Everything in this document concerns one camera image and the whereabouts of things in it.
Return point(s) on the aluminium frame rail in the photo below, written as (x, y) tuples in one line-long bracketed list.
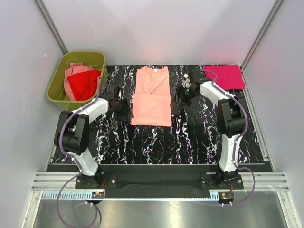
[(64, 186)]

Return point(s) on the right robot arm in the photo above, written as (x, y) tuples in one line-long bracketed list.
[(232, 121)]

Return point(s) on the olive green plastic bin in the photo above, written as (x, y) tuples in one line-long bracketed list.
[(56, 92)]

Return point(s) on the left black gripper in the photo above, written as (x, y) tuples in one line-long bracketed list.
[(126, 111)]

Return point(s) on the dusty pink t shirt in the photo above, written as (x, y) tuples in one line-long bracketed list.
[(74, 69)]

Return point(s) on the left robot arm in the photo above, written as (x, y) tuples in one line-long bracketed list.
[(72, 133)]

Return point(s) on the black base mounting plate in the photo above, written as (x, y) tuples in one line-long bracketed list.
[(162, 181)]

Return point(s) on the salmon pink t shirt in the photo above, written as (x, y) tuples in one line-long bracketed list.
[(152, 97)]

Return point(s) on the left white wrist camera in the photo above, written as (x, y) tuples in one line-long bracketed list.
[(120, 94)]

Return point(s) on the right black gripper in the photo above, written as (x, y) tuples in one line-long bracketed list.
[(180, 90)]

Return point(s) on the red t shirt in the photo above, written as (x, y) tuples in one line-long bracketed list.
[(82, 86)]

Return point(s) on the folded magenta t shirt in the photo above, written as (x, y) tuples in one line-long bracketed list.
[(229, 76)]

